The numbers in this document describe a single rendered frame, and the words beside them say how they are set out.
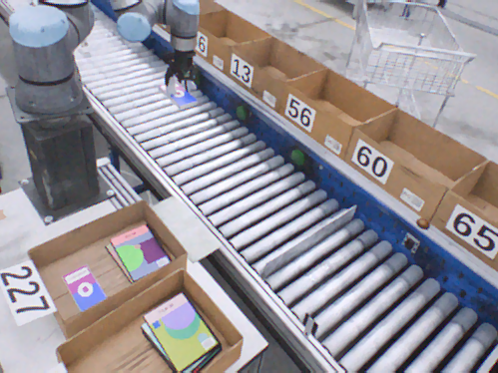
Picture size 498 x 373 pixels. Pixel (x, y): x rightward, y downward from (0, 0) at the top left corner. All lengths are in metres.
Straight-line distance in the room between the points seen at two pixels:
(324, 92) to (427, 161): 0.58
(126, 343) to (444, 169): 1.31
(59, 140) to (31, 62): 0.27
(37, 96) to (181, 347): 0.83
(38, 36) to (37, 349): 0.84
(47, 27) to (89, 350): 0.88
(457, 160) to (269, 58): 1.08
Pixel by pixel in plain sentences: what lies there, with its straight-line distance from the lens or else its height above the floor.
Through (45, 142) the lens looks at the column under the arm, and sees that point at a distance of 1.51.
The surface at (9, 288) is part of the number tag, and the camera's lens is 1.40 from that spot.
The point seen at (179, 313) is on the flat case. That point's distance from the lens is 1.36.
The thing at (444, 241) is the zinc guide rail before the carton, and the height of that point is 0.89.
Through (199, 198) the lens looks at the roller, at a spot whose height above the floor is 0.74.
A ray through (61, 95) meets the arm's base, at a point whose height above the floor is 1.21.
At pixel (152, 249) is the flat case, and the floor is 0.78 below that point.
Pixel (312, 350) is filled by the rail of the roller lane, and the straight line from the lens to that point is 1.42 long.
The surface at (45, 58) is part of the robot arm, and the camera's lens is 1.39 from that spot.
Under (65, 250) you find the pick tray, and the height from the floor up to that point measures 0.78.
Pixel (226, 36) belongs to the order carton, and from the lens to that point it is 2.66.
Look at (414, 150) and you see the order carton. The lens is 1.95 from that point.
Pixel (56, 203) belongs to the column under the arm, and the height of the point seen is 0.79.
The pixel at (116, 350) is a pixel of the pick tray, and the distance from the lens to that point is 1.37.
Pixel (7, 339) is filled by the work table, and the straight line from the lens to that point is 1.46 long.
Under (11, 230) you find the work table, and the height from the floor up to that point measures 0.75.
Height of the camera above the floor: 1.96
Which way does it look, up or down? 36 degrees down
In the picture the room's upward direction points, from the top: 8 degrees clockwise
